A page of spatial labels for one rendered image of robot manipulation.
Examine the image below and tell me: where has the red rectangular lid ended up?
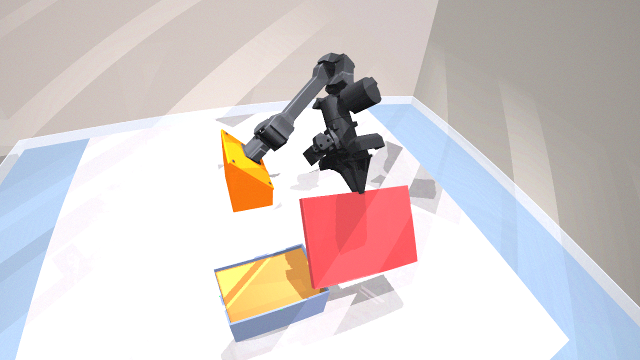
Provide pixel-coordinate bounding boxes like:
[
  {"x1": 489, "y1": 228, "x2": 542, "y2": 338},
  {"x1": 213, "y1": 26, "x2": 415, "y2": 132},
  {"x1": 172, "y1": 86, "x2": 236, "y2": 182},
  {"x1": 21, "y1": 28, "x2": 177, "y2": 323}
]
[{"x1": 299, "y1": 185, "x2": 418, "y2": 290}]

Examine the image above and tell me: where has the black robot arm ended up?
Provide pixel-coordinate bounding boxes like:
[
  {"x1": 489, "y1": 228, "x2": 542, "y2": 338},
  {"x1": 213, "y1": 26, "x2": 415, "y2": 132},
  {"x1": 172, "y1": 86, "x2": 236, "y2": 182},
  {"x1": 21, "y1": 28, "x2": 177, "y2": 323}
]
[{"x1": 241, "y1": 52, "x2": 382, "y2": 166}]

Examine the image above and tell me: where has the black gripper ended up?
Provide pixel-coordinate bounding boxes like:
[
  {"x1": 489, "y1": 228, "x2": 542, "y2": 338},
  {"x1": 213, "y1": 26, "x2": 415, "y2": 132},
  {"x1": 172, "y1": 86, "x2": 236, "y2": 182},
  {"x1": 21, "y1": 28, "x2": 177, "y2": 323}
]
[{"x1": 318, "y1": 117, "x2": 385, "y2": 194}]

